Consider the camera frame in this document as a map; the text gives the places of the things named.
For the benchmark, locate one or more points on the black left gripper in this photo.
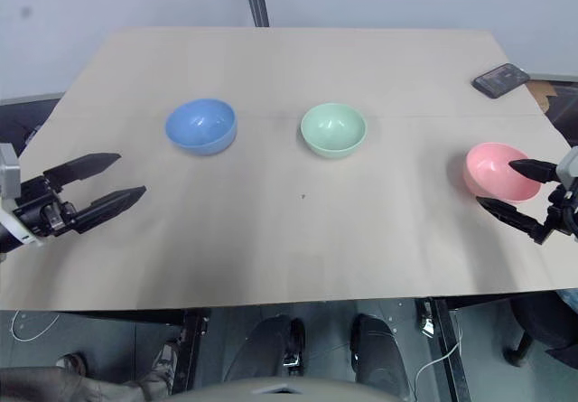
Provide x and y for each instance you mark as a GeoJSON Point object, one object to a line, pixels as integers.
{"type": "Point", "coordinates": [38, 208]}

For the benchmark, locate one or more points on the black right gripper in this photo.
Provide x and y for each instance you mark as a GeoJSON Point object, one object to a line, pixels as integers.
{"type": "Point", "coordinates": [564, 212]}

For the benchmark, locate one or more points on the brown cardboard piece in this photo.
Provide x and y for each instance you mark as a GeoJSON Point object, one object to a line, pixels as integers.
{"type": "Point", "coordinates": [541, 91]}

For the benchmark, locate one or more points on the blue bowl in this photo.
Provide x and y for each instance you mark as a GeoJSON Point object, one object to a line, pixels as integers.
{"type": "Point", "coordinates": [201, 126]}

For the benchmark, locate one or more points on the black smartphone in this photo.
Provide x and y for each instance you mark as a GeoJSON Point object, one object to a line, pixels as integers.
{"type": "Point", "coordinates": [500, 80]}

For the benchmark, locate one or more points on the black office chair base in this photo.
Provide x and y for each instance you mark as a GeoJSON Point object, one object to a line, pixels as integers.
{"type": "Point", "coordinates": [542, 325]}

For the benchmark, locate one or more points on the person's leg with shoe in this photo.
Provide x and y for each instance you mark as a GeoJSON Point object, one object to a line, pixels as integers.
{"type": "Point", "coordinates": [90, 384]}

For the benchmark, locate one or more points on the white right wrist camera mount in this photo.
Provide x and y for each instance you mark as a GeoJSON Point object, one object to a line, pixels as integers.
{"type": "Point", "coordinates": [570, 162]}

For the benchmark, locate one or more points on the dark rounded robot leg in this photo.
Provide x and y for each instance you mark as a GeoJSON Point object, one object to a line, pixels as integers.
{"type": "Point", "coordinates": [377, 352]}
{"type": "Point", "coordinates": [266, 348]}

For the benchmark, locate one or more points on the grey robot torso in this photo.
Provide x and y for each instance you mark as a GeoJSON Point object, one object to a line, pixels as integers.
{"type": "Point", "coordinates": [289, 390]}

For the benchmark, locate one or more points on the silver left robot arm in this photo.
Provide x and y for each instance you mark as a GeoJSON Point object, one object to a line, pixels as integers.
{"type": "Point", "coordinates": [5, 241]}

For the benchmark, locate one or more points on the black table leg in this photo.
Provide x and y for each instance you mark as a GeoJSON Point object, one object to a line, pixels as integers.
{"type": "Point", "coordinates": [444, 343]}
{"type": "Point", "coordinates": [189, 352]}

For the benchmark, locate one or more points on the pink red bowl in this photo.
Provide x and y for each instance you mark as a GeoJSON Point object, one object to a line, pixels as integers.
{"type": "Point", "coordinates": [492, 171]}

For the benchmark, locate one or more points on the green bowl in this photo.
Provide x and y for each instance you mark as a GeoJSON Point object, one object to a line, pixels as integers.
{"type": "Point", "coordinates": [334, 131]}

